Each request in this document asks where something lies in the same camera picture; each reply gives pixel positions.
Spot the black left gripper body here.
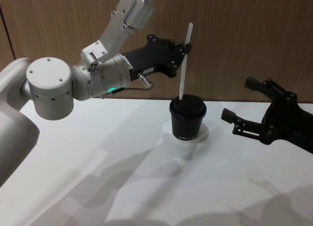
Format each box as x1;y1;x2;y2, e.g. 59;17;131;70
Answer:
121;34;183;78

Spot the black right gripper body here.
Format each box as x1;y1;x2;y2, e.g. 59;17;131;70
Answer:
262;101;313;154

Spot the white stir stick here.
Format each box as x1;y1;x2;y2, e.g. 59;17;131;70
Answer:
178;22;193;101

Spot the black plastic cup lid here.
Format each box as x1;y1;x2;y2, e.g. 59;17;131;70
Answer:
169;94;207;120

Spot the white round coaster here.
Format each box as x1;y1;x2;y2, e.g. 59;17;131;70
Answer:
162;123;211;145

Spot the black paper cup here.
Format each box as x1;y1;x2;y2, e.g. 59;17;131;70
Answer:
170;113;205;142

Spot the dark cable with silver plug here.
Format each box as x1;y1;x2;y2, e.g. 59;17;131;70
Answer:
100;72;154;99

